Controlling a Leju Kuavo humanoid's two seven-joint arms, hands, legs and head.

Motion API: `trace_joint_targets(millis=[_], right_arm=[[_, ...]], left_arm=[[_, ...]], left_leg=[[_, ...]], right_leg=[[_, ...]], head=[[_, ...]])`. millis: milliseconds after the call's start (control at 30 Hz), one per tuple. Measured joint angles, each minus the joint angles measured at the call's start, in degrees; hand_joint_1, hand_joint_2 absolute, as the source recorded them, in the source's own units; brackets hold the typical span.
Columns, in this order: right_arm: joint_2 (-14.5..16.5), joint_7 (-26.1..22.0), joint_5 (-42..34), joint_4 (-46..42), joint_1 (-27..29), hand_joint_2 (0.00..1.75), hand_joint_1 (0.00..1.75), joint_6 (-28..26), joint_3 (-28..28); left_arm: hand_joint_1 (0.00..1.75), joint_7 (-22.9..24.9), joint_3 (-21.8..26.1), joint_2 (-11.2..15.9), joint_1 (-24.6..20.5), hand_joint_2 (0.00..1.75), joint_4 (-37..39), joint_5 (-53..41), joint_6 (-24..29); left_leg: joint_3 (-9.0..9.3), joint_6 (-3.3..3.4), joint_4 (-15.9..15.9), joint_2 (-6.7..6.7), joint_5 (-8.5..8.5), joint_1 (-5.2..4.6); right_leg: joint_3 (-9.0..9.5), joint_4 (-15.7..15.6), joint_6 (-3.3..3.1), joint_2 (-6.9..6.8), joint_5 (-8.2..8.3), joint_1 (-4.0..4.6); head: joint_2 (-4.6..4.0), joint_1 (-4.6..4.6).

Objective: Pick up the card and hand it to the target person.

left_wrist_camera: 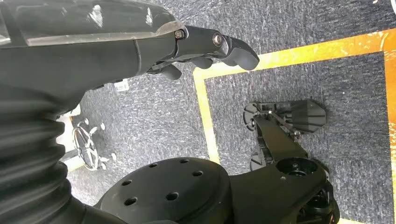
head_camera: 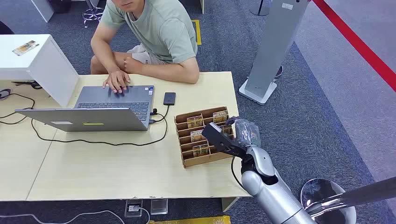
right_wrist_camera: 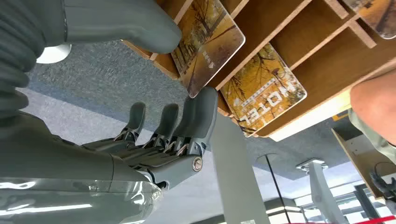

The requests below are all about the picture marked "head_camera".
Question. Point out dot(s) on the person's left hand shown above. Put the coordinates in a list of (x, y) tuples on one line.
[(133, 65)]

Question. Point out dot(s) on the person's right hand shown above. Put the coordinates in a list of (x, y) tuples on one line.
[(117, 82)]

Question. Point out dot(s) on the person's left forearm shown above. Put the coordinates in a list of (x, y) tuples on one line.
[(173, 72)]

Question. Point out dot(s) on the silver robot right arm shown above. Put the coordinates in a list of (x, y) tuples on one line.
[(272, 191)]

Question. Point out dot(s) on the person's right forearm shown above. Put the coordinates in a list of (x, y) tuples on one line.
[(103, 55)]

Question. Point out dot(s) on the person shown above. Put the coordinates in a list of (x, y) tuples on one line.
[(161, 28)]

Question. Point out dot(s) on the card in clear sleeve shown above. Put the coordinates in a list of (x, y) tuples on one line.
[(25, 48)]

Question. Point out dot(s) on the cardboard card holder box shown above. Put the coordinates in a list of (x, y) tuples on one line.
[(198, 162)]

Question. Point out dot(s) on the grey laptop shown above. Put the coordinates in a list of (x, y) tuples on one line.
[(92, 119)]

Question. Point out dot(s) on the black smartphone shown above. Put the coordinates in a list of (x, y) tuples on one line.
[(169, 98)]

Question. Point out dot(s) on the chrome stool base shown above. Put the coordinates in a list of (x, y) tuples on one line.
[(92, 14)]

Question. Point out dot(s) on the white cabinet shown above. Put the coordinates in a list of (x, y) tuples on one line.
[(46, 68)]

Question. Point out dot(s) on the black scissors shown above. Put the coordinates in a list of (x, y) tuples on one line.
[(29, 84)]

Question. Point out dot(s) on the white furniture panel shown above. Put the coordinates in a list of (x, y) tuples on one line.
[(43, 9)]

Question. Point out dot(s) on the floor socket with plug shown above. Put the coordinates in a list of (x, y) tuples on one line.
[(133, 208)]

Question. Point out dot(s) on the empty floor socket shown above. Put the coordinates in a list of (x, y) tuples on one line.
[(159, 206)]

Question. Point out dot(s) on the dark round stanchion base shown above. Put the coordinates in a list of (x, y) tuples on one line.
[(259, 10)]

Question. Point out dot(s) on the grey kiosk stand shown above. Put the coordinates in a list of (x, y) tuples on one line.
[(272, 46)]

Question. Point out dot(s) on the yellow floor strip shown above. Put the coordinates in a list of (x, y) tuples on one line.
[(191, 220)]

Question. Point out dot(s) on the wooden table leg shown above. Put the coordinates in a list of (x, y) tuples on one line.
[(229, 204)]

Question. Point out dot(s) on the chrome stanchion base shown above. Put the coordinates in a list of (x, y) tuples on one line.
[(318, 191)]

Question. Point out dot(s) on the red floor tape line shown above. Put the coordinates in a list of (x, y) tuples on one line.
[(359, 44)]

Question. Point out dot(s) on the chrome stanchion pole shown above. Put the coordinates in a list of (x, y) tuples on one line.
[(355, 196)]

